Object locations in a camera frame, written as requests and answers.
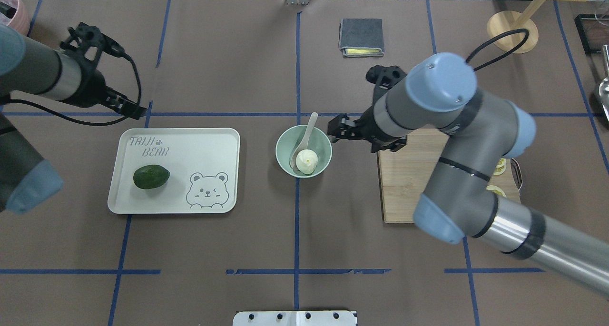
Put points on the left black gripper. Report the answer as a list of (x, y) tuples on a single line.
[(95, 87)]

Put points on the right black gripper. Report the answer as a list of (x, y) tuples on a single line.
[(367, 124)]

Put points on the white ceramic spoon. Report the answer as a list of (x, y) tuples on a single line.
[(303, 144)]

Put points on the white steamed bun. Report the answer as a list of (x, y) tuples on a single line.
[(306, 161)]

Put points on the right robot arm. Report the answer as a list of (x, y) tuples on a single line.
[(442, 92)]

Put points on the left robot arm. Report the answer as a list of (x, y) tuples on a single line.
[(67, 75)]

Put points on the mint green bowl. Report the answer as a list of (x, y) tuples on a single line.
[(318, 143)]

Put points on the pink bowl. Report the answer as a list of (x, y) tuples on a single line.
[(15, 15)]

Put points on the bamboo cutting board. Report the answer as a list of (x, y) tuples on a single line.
[(404, 174)]

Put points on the grey folded cloth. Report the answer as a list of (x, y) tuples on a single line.
[(361, 38)]

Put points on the green avocado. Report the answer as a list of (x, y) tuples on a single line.
[(150, 177)]

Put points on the white bear-print tray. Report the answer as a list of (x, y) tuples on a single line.
[(203, 166)]

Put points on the single lemon slice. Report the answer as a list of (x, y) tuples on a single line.
[(496, 190)]

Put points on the lower stacked lemon slice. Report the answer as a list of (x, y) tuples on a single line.
[(500, 167)]

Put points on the wooden cup stand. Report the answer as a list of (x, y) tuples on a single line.
[(515, 32)]

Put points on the metal scoop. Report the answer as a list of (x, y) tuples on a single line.
[(603, 87)]

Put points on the dark glass-holder tray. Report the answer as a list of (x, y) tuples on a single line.
[(593, 32)]

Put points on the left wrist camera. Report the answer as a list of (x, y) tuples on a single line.
[(83, 37)]

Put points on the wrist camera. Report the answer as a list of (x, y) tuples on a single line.
[(384, 79), (83, 37)]

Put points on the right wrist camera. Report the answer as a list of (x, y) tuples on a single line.
[(384, 79)]

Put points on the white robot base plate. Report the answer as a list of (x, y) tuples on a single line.
[(296, 318)]

